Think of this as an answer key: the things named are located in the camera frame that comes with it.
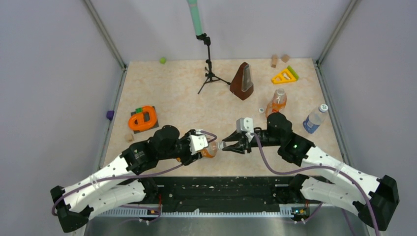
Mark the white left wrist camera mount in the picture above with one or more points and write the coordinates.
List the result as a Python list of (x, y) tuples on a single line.
[(198, 141)]

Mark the brown wooden metronome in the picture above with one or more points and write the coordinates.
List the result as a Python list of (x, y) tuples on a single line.
[(242, 85)]

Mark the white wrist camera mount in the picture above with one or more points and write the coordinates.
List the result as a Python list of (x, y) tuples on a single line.
[(198, 141), (245, 126)]

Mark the mint green cylinder handle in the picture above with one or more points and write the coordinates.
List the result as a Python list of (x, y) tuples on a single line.
[(195, 16)]

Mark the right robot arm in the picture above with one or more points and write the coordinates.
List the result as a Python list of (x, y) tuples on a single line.
[(319, 176)]

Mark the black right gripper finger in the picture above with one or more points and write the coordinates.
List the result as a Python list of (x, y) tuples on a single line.
[(234, 137), (237, 148)]

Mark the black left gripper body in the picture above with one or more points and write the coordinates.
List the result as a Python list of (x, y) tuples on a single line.
[(183, 149)]

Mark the yellow triangle toy block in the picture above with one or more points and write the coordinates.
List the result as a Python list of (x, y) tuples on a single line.
[(283, 77)]

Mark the purple wall knob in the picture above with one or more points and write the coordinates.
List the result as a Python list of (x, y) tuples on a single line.
[(110, 115)]

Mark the black mini tripod stand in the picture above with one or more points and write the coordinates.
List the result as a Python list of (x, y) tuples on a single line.
[(209, 75)]

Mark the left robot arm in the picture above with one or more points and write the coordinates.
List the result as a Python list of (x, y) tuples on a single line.
[(123, 180)]

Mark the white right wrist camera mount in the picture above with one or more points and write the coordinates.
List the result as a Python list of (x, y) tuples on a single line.
[(245, 126)]

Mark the small wooden cube left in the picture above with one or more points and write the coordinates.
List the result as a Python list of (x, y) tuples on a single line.
[(129, 137)]

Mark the blue label water bottle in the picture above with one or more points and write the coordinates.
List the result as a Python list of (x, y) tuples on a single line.
[(315, 118)]

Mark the wooden block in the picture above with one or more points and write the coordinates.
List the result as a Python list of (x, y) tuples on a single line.
[(285, 58), (274, 60)]

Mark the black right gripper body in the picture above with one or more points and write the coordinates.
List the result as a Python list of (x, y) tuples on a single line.
[(266, 139)]

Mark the orange tea bottle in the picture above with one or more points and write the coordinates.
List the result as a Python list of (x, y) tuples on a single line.
[(277, 103), (210, 151)]

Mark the orange ring toy on plate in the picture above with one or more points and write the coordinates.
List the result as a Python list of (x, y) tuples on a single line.
[(143, 119)]

